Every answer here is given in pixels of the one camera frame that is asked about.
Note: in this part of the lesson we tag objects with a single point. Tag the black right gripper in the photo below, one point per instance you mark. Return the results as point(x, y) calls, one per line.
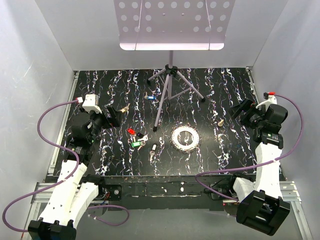
point(236, 110)

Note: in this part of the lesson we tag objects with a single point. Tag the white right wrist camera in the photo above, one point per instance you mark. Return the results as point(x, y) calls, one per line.
point(268, 98)

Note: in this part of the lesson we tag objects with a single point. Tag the plain silver key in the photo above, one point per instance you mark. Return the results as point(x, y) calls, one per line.
point(143, 139)

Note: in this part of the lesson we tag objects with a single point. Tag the small beige peg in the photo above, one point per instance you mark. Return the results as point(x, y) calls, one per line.
point(220, 123)

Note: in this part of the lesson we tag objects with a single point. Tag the key with red tag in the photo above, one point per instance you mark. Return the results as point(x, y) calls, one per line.
point(132, 133)

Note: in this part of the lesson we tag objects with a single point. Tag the white perforated music stand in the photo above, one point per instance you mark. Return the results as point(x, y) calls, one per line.
point(173, 25)

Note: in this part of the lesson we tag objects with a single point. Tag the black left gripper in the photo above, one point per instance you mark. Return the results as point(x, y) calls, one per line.
point(115, 118)

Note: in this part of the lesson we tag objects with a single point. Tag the key with black tag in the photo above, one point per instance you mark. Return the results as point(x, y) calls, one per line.
point(153, 151)

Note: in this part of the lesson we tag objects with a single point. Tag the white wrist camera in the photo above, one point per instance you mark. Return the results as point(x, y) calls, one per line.
point(90, 103)
point(268, 98)

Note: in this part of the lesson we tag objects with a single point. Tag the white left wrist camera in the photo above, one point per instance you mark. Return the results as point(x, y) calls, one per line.
point(90, 103)

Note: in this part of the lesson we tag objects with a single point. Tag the key with green tag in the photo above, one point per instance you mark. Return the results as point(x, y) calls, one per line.
point(138, 144)

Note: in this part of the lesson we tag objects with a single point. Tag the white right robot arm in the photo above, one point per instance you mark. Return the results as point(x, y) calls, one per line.
point(261, 205)

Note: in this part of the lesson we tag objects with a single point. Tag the key with yellow tag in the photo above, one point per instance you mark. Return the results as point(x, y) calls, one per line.
point(125, 109)

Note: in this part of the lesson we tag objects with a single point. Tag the key with blue tag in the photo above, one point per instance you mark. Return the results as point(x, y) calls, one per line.
point(149, 97)

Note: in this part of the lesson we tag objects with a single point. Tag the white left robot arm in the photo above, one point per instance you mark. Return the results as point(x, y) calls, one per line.
point(73, 194)

